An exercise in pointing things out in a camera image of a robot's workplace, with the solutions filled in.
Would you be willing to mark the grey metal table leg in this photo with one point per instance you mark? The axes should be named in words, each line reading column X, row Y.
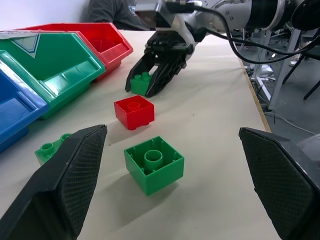
column 282, row 75

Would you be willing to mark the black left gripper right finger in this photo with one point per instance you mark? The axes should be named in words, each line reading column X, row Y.
column 282, row 180

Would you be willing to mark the large green toy block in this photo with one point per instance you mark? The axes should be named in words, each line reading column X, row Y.
column 160, row 175

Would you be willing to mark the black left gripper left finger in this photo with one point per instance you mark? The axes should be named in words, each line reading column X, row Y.
column 55, row 185

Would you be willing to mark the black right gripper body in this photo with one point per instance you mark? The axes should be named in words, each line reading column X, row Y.
column 167, row 42

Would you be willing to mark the green plastic bin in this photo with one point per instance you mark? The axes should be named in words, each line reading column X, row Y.
column 57, row 57

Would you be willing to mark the red plastic bin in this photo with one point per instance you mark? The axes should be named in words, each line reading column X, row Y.
column 107, row 40

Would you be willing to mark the small green toy block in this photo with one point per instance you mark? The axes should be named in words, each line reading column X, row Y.
column 138, row 83

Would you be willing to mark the red toy block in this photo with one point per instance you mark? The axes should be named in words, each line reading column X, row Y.
column 136, row 116

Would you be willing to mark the blue plastic bin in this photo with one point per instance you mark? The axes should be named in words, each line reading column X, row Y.
column 15, row 110

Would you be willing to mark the person in dark grey top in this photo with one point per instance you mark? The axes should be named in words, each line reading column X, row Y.
column 110, row 12

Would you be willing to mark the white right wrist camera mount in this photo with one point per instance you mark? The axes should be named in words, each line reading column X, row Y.
column 183, row 30

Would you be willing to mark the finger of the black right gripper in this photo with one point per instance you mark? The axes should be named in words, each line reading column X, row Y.
column 141, row 66
column 166, row 75

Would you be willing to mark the green studded toy block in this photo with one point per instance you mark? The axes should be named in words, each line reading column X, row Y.
column 46, row 152

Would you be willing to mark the black chair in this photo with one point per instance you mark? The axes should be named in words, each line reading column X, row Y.
column 312, row 87

